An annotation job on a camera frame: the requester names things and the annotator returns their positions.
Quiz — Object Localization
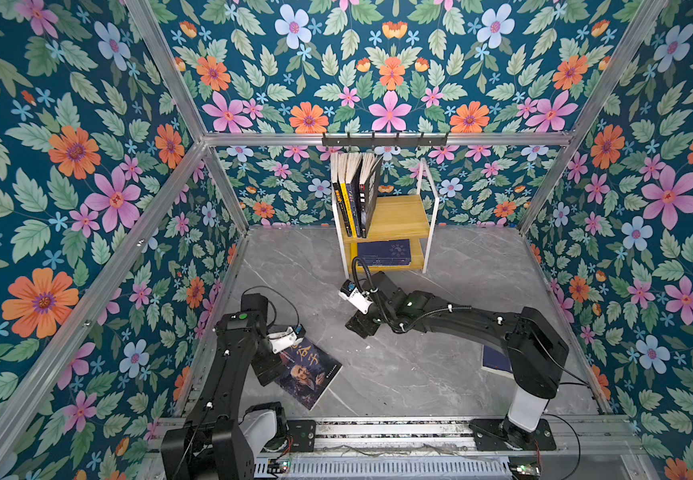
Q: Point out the dark portrait book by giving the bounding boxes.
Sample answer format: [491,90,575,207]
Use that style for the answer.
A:
[344,152,365,238]
[274,339,342,410]

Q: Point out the navy book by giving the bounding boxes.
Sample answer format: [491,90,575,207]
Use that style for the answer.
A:
[357,239,413,266]
[482,346,514,378]

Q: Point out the black book white characters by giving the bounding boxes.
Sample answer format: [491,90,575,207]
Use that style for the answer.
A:
[359,153,381,238]

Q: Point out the yellow cartoon cover book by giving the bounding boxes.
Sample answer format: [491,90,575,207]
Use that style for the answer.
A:
[338,152,361,238]

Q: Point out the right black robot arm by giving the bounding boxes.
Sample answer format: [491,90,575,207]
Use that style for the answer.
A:
[338,272,570,436]

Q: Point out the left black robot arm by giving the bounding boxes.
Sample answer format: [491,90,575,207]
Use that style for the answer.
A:
[160,293,288,479]

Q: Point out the white wooden two-tier shelf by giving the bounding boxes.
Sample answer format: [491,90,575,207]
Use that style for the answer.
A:
[332,159,440,276]

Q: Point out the black book leaning on shelf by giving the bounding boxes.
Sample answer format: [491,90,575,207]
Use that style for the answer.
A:
[330,152,353,237]

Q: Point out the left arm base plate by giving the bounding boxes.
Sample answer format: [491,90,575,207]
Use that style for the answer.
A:
[262,419,318,454]

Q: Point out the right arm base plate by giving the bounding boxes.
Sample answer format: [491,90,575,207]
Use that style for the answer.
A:
[469,418,557,451]

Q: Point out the black hook rail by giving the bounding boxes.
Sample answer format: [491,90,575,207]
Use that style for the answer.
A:
[320,132,449,150]

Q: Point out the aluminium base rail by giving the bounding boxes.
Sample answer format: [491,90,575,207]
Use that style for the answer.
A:
[147,416,642,460]

